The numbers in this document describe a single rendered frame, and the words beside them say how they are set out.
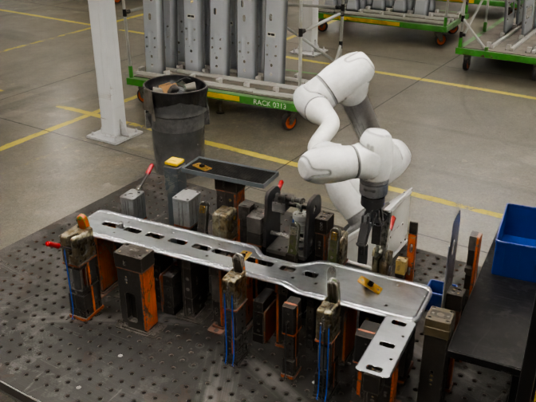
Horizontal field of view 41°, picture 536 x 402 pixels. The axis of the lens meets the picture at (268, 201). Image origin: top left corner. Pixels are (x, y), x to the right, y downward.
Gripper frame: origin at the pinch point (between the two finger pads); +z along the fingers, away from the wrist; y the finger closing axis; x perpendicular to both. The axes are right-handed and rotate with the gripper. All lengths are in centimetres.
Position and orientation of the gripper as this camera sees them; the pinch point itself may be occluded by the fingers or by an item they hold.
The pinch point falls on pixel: (368, 250)
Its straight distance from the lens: 237.6
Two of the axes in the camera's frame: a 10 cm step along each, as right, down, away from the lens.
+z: 0.0, 9.0, 4.4
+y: -4.3, 4.0, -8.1
